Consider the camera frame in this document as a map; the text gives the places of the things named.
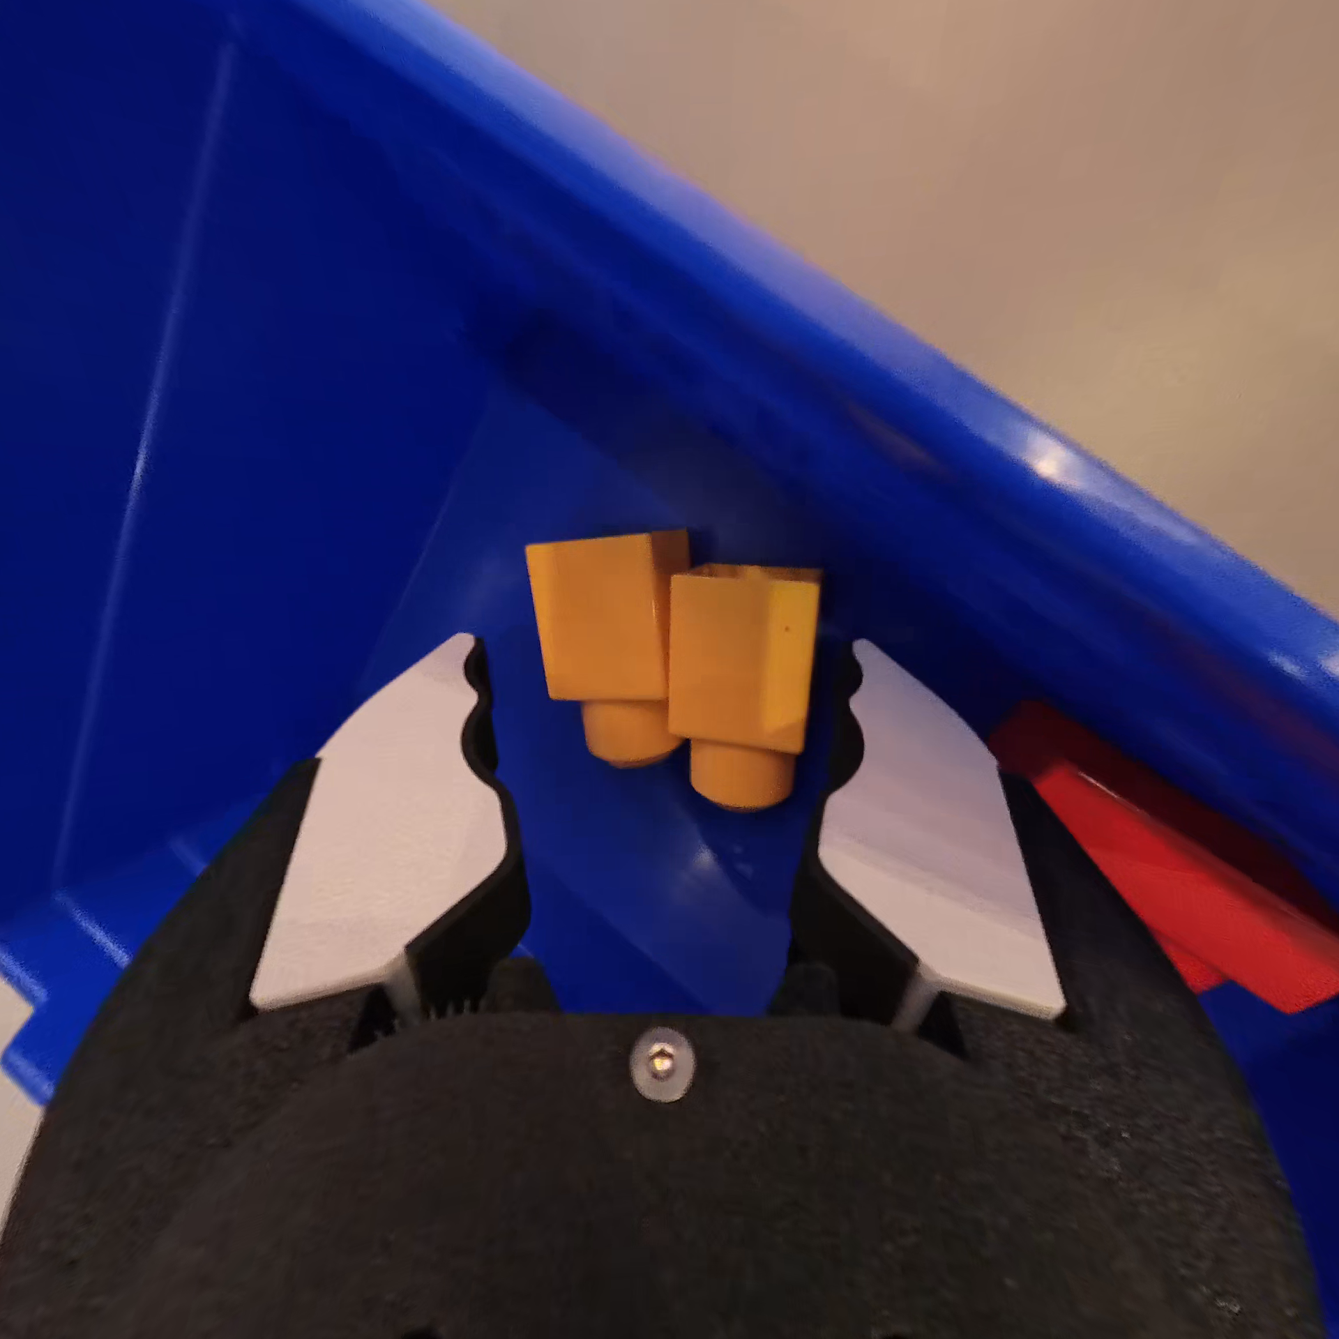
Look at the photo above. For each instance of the red two-stud toy block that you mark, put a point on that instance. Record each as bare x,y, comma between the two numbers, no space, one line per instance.
1172,881

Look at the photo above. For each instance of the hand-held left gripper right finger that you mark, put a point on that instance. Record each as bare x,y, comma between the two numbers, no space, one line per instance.
933,857

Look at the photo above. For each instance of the yellow toy block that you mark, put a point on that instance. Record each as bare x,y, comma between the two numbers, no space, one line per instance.
744,670
597,618

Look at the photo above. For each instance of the blue plastic bin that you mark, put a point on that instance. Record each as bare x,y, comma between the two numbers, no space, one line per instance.
262,417

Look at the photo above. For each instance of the grey desk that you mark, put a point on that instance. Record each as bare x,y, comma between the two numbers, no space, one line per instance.
1045,211

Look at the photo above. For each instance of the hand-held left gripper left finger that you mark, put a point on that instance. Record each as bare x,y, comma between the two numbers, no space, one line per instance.
387,836

